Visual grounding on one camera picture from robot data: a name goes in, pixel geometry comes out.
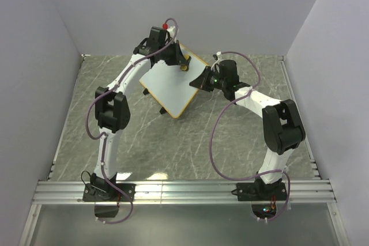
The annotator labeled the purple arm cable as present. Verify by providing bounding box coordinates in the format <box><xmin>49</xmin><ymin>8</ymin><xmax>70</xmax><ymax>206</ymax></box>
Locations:
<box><xmin>210</xmin><ymin>50</ymin><xmax>291</xmax><ymax>224</ymax></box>
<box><xmin>86</xmin><ymin>18</ymin><xmax>180</xmax><ymax>225</ymax></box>

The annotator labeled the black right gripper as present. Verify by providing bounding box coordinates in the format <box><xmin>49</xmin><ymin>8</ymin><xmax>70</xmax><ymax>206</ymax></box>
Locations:
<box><xmin>190</xmin><ymin>68</ymin><xmax>226</xmax><ymax>94</ymax></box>

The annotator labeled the aluminium rail frame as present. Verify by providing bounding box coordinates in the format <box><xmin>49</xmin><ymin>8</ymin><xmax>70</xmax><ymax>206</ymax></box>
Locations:
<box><xmin>23</xmin><ymin>56</ymin><xmax>338</xmax><ymax>245</ymax></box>

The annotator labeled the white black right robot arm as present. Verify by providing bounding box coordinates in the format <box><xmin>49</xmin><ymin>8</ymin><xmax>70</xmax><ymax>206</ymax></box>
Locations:
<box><xmin>189</xmin><ymin>59</ymin><xmax>306</xmax><ymax>200</ymax></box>

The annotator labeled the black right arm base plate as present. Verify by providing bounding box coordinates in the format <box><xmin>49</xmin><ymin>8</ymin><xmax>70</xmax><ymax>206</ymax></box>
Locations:
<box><xmin>231</xmin><ymin>178</ymin><xmax>288</xmax><ymax>202</ymax></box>

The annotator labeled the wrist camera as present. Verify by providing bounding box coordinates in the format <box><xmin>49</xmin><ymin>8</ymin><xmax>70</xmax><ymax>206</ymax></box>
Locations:
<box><xmin>212</xmin><ymin>51</ymin><xmax>223</xmax><ymax>70</ymax></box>
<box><xmin>162</xmin><ymin>23</ymin><xmax>178</xmax><ymax>40</ymax></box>

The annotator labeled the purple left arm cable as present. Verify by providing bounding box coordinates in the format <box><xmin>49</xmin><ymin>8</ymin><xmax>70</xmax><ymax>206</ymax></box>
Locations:
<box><xmin>86</xmin><ymin>18</ymin><xmax>180</xmax><ymax>225</ymax></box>

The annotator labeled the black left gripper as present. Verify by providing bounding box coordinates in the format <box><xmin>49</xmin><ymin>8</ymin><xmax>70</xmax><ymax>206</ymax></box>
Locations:
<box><xmin>159</xmin><ymin>41</ymin><xmax>187</xmax><ymax>67</ymax></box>

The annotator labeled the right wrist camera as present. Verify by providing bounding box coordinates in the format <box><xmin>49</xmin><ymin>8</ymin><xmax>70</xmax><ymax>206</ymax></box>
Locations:
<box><xmin>212</xmin><ymin>51</ymin><xmax>223</xmax><ymax>70</ymax></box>

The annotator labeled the yellow and black eraser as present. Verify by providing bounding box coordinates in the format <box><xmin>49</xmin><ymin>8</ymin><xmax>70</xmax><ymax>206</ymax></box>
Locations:
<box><xmin>180</xmin><ymin>54</ymin><xmax>191</xmax><ymax>71</ymax></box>

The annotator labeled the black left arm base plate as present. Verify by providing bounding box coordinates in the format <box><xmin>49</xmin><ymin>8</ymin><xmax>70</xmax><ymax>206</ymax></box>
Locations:
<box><xmin>82</xmin><ymin>183</ymin><xmax>135</xmax><ymax>202</ymax></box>

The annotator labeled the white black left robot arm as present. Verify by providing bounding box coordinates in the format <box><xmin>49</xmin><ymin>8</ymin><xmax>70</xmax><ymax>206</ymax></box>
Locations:
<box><xmin>86</xmin><ymin>23</ymin><xmax>191</xmax><ymax>201</ymax></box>

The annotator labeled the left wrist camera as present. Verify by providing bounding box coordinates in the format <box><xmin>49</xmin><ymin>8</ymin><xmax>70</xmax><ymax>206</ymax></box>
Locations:
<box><xmin>162</xmin><ymin>23</ymin><xmax>178</xmax><ymax>40</ymax></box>

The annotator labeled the yellow framed whiteboard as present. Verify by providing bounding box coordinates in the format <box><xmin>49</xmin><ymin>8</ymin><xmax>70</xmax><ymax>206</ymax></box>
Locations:
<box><xmin>140</xmin><ymin>45</ymin><xmax>207</xmax><ymax>119</ymax></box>

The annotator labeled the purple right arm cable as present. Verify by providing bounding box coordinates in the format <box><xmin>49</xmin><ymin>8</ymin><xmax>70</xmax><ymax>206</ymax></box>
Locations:
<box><xmin>210</xmin><ymin>50</ymin><xmax>291</xmax><ymax>224</ymax></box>

